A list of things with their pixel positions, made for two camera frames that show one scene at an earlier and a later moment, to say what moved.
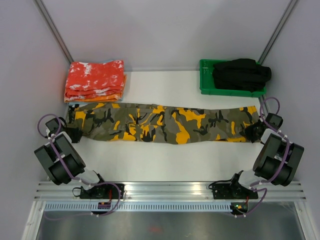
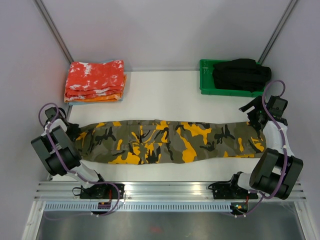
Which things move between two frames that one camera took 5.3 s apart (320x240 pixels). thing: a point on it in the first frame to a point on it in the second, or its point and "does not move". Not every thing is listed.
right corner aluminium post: x=279 y=28 does not move
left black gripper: x=78 y=134 does not move
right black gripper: x=246 y=131 to x=251 y=118
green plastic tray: x=207 y=87 does not move
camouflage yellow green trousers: x=146 y=124 to x=157 y=142
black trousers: x=243 y=74 does not move
